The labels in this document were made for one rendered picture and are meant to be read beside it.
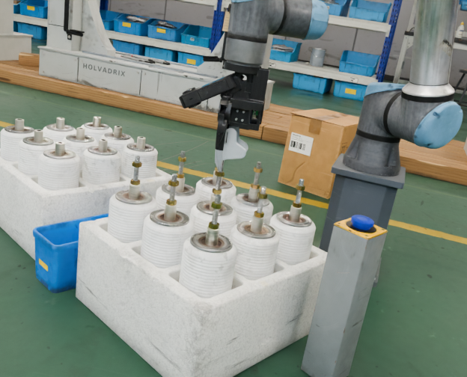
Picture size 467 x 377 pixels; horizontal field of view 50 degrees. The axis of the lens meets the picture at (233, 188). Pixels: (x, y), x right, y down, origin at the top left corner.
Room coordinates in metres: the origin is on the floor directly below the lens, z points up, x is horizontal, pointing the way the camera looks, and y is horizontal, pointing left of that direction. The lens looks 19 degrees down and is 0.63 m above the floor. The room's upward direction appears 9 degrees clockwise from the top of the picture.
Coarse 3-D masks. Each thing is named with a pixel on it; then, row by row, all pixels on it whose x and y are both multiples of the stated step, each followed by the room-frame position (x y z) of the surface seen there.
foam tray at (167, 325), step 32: (96, 224) 0.96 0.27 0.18; (96, 256) 0.91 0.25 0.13; (128, 256) 0.85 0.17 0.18; (320, 256) 0.98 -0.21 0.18; (96, 288) 0.90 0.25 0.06; (128, 288) 0.83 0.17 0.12; (160, 288) 0.77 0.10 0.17; (256, 288) 0.80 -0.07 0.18; (288, 288) 0.87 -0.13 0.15; (128, 320) 0.83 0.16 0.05; (160, 320) 0.76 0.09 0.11; (192, 320) 0.71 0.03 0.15; (224, 320) 0.74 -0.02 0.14; (256, 320) 0.81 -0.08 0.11; (288, 320) 0.89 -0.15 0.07; (160, 352) 0.76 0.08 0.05; (192, 352) 0.70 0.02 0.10; (224, 352) 0.75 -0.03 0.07; (256, 352) 0.82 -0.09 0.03
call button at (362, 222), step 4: (352, 216) 0.84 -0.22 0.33; (356, 216) 0.84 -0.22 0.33; (360, 216) 0.84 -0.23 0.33; (364, 216) 0.85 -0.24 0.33; (352, 220) 0.83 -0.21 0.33; (356, 220) 0.82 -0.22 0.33; (360, 220) 0.82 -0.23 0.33; (364, 220) 0.83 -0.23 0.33; (368, 220) 0.83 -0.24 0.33; (372, 220) 0.84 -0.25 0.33; (352, 224) 0.83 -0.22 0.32; (356, 224) 0.82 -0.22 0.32; (360, 224) 0.82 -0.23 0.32; (364, 224) 0.82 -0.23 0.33; (368, 224) 0.82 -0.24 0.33; (372, 224) 0.82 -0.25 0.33; (360, 228) 0.82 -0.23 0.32; (364, 228) 0.82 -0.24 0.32; (368, 228) 0.82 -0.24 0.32
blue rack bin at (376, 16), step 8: (352, 0) 5.57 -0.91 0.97; (360, 0) 5.86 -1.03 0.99; (352, 8) 5.40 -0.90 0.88; (360, 8) 5.37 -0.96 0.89; (368, 8) 5.82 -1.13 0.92; (376, 8) 5.80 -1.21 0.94; (384, 8) 5.78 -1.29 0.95; (352, 16) 5.40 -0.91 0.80; (360, 16) 5.38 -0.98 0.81; (368, 16) 5.35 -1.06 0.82; (376, 16) 5.33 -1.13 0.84; (384, 16) 5.32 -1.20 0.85
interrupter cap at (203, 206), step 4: (204, 200) 1.00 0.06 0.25; (208, 200) 1.00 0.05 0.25; (200, 204) 0.98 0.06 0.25; (204, 204) 0.98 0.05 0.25; (208, 204) 0.99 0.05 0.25; (224, 204) 1.00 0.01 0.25; (200, 208) 0.95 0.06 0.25; (204, 208) 0.96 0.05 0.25; (208, 208) 0.97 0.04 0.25; (224, 208) 0.98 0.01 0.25; (228, 208) 0.98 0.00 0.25; (204, 212) 0.94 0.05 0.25; (208, 212) 0.94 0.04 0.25; (212, 212) 0.94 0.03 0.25; (220, 212) 0.95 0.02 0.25; (224, 212) 0.95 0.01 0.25; (228, 212) 0.95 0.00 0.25
